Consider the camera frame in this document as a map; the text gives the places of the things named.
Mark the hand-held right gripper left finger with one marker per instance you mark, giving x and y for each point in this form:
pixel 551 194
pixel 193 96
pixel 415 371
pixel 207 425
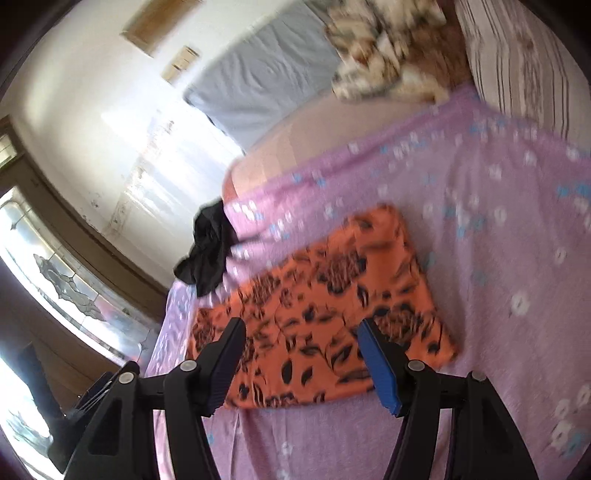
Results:
pixel 226 364

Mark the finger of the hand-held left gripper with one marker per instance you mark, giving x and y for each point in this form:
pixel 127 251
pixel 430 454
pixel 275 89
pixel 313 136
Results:
pixel 94 396

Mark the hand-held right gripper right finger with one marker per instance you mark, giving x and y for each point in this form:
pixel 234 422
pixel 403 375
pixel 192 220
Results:
pixel 381 364

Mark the orange black floral dress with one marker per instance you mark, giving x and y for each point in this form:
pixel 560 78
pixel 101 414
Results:
pixel 323 300

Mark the black garment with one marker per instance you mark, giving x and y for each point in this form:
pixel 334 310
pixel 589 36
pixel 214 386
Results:
pixel 207 249

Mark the leaded glass door pane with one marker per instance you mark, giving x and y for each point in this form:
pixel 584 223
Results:
pixel 69 281

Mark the brown wooden door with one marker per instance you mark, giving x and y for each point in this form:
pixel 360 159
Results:
pixel 69 240

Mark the purple floral bedsheet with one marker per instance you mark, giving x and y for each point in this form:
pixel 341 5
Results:
pixel 485 230

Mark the pink mattress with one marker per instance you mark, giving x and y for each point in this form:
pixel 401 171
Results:
pixel 304 143

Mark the grey-blue pillow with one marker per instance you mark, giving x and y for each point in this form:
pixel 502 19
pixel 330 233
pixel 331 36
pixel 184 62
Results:
pixel 263 78

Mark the cream brown floral cloth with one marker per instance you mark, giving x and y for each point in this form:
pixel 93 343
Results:
pixel 374 46

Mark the striped patterned pillow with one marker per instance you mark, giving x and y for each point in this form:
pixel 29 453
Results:
pixel 517 60

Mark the beige light switch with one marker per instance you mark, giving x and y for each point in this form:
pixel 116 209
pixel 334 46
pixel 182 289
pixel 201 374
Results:
pixel 171 74
pixel 187 56

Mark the framed wall plaque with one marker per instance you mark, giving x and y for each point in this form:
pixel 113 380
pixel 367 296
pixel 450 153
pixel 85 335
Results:
pixel 159 23

